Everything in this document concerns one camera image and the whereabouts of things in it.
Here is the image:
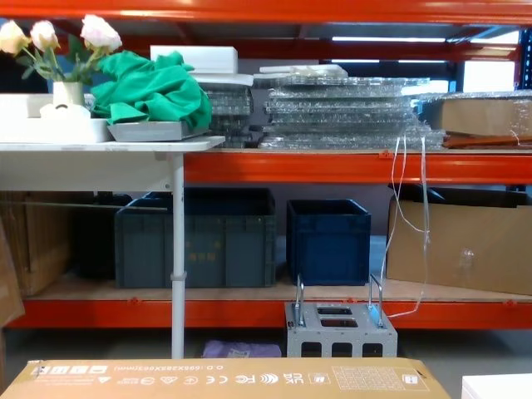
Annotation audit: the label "white round object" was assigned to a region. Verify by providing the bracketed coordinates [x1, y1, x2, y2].
[39, 103, 91, 122]

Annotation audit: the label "pale pink artificial rose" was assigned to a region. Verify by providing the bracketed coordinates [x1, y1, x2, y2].
[79, 14, 124, 54]
[0, 19, 32, 57]
[29, 19, 62, 53]

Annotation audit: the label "blue steel post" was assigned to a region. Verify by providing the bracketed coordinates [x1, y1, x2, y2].
[519, 27, 532, 91]

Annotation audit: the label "white table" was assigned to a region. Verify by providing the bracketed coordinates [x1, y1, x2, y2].
[0, 135, 227, 360]

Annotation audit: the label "grey metal box with handles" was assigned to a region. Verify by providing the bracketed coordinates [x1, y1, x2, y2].
[283, 272, 398, 359]

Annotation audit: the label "white shallow tray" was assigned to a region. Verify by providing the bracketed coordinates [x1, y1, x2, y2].
[0, 117, 111, 145]

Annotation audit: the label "stack of bubble-wrapped clear panels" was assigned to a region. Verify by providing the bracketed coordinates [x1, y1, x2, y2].
[257, 76, 446, 150]

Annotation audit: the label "white foam block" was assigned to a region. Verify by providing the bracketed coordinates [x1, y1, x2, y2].
[150, 44, 239, 76]

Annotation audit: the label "white box corner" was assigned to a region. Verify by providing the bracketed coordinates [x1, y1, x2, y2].
[461, 374, 532, 399]

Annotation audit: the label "large open cardboard box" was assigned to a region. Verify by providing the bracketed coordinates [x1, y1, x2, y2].
[386, 184, 532, 298]

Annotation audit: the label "purple bag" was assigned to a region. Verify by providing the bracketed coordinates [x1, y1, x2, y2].
[202, 339, 284, 360]

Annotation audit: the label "brown wooden board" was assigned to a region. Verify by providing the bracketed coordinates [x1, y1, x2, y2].
[441, 131, 532, 150]

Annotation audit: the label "orange steel shelving rack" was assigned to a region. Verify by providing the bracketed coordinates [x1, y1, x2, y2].
[0, 0, 532, 330]

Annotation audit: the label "white plastic strap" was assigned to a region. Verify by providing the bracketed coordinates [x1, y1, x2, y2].
[382, 134, 432, 320]

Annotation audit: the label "white rectangular box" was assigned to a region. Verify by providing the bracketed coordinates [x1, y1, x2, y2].
[0, 92, 55, 120]

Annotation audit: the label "white flat board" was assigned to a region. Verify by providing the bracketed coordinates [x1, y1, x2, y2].
[192, 73, 255, 89]

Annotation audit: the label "white thin boards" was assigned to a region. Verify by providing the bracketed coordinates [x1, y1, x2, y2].
[259, 64, 348, 79]

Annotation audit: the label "plastic-wrapped cardboard box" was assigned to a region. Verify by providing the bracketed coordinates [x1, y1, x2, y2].
[417, 91, 532, 138]

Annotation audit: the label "grey metal tray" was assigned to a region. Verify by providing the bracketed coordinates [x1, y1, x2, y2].
[106, 120, 211, 143]

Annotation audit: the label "blue plastic crate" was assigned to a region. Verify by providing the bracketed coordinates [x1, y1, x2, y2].
[286, 199, 372, 287]

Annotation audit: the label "brown cardboard box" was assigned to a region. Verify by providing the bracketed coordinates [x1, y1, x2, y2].
[0, 190, 75, 298]

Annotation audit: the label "white ceramic vase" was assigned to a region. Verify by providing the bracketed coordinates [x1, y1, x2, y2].
[52, 81, 86, 108]

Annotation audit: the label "long printed cardboard box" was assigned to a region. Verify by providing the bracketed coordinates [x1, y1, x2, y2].
[0, 356, 453, 399]

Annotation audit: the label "stack of clear plastic trays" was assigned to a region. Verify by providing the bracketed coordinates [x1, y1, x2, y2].
[204, 85, 255, 147]

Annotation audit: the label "dark grey plastic crate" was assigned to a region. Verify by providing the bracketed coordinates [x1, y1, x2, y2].
[114, 187, 278, 289]

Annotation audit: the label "leaning cardboard sheet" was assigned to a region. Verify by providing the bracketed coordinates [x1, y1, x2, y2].
[0, 224, 27, 330]

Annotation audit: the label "green cloth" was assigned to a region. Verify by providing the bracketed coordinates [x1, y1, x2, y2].
[90, 50, 214, 132]

